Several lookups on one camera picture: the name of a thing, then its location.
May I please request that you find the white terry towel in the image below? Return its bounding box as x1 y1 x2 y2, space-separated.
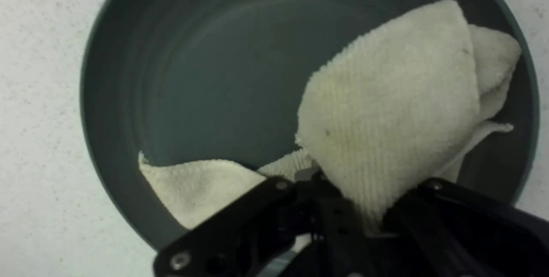
138 0 522 231

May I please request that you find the dark grey-green plate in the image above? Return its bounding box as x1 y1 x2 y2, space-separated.
80 0 540 253

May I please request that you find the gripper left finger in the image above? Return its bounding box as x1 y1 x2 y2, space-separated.
153 170 369 277

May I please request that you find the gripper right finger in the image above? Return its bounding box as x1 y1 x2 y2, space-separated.
382 178 549 277

